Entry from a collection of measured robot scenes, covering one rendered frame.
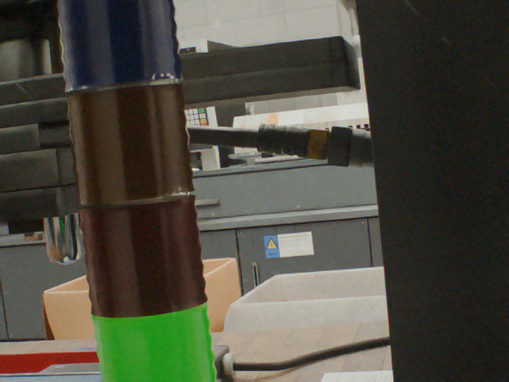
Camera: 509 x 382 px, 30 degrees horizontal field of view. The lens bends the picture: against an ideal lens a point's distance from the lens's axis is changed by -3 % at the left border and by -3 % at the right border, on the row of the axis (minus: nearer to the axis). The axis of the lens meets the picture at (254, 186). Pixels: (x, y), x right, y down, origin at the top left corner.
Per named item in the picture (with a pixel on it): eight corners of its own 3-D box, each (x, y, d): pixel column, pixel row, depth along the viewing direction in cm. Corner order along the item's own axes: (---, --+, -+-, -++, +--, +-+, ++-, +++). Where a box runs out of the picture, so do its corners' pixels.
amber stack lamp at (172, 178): (101, 197, 33) (90, 99, 32) (208, 186, 32) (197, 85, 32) (58, 207, 29) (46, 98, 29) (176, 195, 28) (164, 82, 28)
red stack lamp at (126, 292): (113, 298, 33) (101, 201, 33) (220, 291, 32) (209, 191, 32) (73, 320, 29) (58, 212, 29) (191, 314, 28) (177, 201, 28)
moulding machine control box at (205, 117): (181, 153, 508) (173, 81, 506) (194, 151, 530) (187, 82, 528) (214, 150, 504) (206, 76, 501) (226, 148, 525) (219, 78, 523)
